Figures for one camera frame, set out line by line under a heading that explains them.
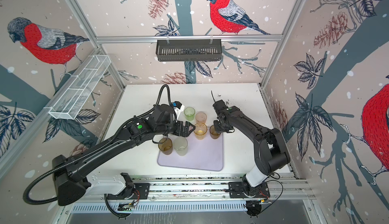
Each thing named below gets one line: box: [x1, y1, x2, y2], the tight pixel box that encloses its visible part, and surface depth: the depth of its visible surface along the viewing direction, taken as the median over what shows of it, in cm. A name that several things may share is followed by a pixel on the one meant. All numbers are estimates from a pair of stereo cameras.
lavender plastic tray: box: [157, 130, 224, 172], surface depth 87 cm
